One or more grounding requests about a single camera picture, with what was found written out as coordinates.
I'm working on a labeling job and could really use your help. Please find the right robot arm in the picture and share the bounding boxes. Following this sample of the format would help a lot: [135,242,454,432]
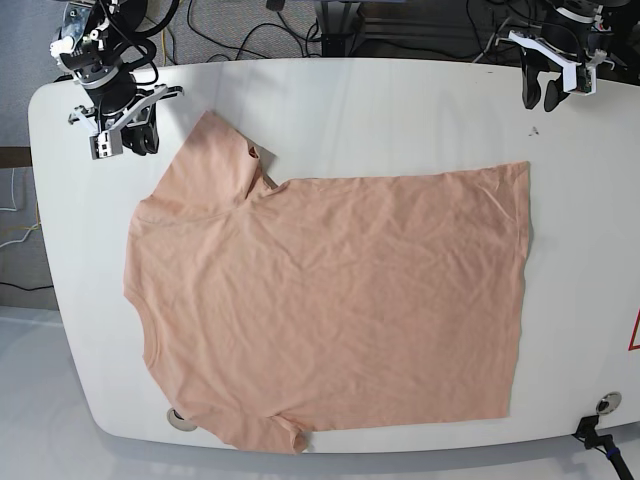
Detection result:
[49,1,183,160]

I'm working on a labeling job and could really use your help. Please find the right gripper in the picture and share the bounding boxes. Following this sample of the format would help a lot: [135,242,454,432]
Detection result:
[79,69,159,155]

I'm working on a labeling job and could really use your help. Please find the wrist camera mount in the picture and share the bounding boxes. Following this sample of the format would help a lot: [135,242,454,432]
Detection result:
[504,30,615,96]
[68,84,184,160]

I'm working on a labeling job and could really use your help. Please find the table grommet hole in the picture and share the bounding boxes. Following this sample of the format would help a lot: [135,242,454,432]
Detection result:
[166,408,197,432]
[596,391,622,415]

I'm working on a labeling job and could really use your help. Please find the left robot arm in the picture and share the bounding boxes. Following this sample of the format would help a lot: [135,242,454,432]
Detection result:
[508,1,639,112]

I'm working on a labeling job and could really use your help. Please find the peach pink T-shirt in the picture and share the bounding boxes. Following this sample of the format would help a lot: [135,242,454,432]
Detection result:
[124,112,530,454]

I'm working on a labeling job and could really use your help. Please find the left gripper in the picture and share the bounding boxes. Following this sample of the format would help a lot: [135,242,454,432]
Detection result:
[519,14,593,112]

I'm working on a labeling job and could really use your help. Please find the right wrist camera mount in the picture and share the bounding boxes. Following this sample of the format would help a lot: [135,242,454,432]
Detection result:
[68,84,184,160]

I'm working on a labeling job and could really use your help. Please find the black clamp with cable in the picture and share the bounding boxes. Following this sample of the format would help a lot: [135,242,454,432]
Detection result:
[573,415,634,480]

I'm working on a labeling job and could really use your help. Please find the black aluminium frame post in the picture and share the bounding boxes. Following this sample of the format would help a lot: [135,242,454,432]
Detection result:
[313,1,362,58]

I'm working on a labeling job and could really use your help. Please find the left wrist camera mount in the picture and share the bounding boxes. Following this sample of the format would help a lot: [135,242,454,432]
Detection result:
[504,30,615,96]

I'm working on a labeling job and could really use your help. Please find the left table grommet hole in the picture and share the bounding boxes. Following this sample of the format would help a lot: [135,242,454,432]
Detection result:
[166,408,197,432]

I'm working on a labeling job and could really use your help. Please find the right table grommet hole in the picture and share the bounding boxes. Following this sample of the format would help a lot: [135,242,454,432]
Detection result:
[596,391,622,415]

